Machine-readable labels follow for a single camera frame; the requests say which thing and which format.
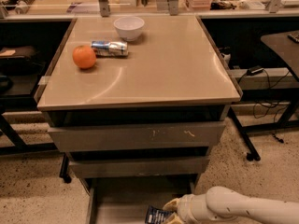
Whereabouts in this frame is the grey drawer cabinet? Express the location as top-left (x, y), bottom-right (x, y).
top-left (33, 14), bottom-right (243, 224)

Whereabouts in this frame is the black power adapter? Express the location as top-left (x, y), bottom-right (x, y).
top-left (247, 65), bottom-right (263, 76)

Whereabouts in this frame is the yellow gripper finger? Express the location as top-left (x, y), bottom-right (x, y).
top-left (163, 198), bottom-right (179, 212)
top-left (164, 214), bottom-right (183, 224)

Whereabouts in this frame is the white bowl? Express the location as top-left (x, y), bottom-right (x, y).
top-left (113, 16), bottom-right (145, 41)

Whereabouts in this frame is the middle grey drawer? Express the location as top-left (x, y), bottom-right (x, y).
top-left (69, 157), bottom-right (209, 178)

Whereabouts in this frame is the black side table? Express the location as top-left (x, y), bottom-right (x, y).
top-left (261, 30), bottom-right (299, 80)

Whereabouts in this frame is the top grey drawer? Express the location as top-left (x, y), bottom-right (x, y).
top-left (49, 121), bottom-right (224, 152)

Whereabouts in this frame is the dark blue rxbar wrapper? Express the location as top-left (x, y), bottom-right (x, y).
top-left (145, 205), bottom-right (172, 224)

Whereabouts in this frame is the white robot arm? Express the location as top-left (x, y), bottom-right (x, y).
top-left (163, 186), bottom-right (299, 224)

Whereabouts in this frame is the blue silver drink can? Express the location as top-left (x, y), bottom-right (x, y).
top-left (91, 41), bottom-right (128, 57)

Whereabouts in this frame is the open bottom grey drawer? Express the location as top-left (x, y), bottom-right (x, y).
top-left (85, 175), bottom-right (195, 224)

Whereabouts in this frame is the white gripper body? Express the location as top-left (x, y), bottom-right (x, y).
top-left (177, 194), bottom-right (213, 224)

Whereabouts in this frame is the orange fruit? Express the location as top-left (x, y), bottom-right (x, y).
top-left (72, 46), bottom-right (96, 69)

